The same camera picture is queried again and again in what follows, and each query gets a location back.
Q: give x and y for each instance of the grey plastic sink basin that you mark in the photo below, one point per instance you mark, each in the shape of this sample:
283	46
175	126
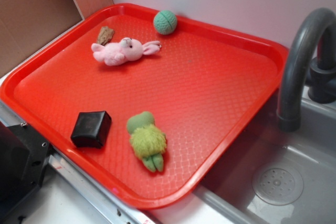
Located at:
310	150

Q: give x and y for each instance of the grey curved faucet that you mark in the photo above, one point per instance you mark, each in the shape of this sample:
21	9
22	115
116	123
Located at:
311	62

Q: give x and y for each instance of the green textured ball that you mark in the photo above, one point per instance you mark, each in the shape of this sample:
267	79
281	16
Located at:
165	22

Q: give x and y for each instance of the pink plush bunny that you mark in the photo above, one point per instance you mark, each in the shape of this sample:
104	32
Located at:
128	49

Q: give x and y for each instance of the red plastic tray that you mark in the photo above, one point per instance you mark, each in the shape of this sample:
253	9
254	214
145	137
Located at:
203	87

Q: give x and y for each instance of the round sink drain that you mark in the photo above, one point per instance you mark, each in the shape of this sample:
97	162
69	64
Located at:
277	184

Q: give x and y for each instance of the brown wood piece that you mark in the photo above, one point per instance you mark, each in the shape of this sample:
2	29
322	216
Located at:
105	35

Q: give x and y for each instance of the black square block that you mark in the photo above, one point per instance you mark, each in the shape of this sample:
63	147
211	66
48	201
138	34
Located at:
91	129

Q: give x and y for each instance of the green plush animal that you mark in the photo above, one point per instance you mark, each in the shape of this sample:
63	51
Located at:
147	141

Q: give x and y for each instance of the brown cardboard panel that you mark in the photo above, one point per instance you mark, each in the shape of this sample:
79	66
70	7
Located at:
29	25

